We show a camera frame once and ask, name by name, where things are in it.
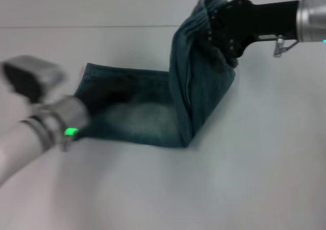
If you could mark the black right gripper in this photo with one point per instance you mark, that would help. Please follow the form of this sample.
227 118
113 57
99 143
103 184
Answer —
270 17

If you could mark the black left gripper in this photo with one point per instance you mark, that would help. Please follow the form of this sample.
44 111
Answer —
109 97

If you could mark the blue denim shorts with print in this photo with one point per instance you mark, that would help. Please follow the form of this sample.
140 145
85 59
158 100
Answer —
198 87

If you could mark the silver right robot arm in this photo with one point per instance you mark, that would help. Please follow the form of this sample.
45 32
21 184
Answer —
313 18

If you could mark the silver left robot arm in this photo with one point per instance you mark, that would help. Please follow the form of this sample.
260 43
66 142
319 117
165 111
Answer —
25 143

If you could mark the silver right wrist bracket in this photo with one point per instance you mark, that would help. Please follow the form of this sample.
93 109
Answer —
279 45

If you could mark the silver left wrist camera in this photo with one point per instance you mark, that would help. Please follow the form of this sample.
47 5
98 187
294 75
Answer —
38 72

